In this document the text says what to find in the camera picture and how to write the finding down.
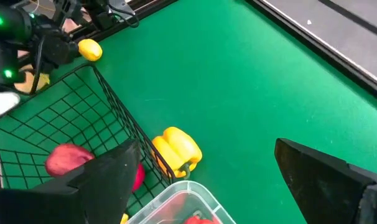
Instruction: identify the green table mat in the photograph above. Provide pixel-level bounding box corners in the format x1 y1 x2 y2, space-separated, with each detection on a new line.
0 0 377 224

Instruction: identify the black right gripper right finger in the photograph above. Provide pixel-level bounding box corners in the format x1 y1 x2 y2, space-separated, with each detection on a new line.
274 138 377 224

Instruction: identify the dark red fruit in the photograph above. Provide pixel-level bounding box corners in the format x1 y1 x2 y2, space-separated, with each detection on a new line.
44 142 96 178

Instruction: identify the black table frame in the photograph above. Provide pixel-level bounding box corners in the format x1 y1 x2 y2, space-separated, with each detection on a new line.
78 0 377 106

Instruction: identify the black wire basket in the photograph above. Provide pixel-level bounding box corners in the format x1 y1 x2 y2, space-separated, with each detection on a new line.
0 63 177 224

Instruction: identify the black floor tape strip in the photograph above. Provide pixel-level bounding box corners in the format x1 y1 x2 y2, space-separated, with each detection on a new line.
319 0 377 41

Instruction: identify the red round tomato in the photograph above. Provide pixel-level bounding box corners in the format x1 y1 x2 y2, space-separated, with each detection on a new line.
184 211 222 224

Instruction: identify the yellow bell pepper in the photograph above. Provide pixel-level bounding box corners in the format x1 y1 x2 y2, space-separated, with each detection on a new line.
150 126 203 180

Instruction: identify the orange yellow mango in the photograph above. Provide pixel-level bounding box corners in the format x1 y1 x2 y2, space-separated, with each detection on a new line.
14 63 51 95

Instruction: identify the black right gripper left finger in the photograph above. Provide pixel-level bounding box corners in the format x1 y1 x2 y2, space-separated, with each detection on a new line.
0 139 142 224

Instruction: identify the clear plastic container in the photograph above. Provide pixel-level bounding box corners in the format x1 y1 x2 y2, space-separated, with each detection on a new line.
126 180 238 224

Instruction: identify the white garlic bulb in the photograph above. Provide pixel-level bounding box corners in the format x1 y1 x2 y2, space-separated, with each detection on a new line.
0 90 21 118

